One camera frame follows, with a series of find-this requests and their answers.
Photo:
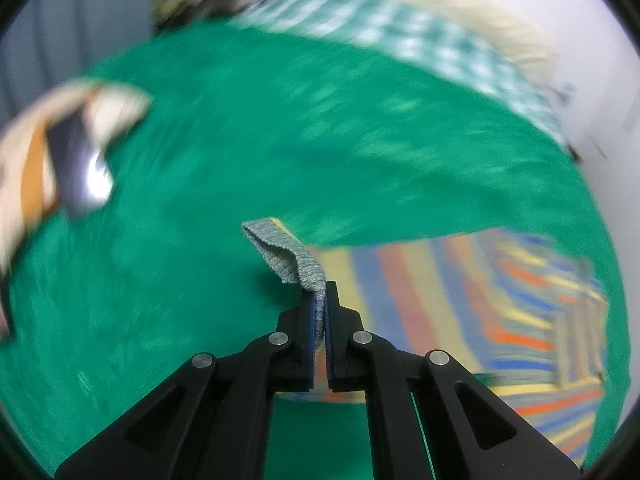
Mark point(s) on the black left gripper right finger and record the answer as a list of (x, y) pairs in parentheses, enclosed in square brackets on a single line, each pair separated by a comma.
[(428, 416)]

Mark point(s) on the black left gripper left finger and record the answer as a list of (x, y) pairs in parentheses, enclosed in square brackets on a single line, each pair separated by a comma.
[(210, 419)]

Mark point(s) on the striped knit sweater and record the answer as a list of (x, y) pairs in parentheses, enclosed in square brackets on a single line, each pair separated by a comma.
[(524, 319)]

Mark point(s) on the black phone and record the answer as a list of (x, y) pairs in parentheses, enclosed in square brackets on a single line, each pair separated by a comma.
[(82, 177)]

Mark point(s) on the cream orange folded cloth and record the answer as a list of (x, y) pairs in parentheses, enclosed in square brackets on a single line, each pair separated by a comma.
[(28, 186)]

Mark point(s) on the green floral bedspread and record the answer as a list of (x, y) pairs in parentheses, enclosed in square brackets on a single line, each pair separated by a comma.
[(345, 146)]

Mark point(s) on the green white checkered sheet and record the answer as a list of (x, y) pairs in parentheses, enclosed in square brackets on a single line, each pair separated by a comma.
[(420, 38)]

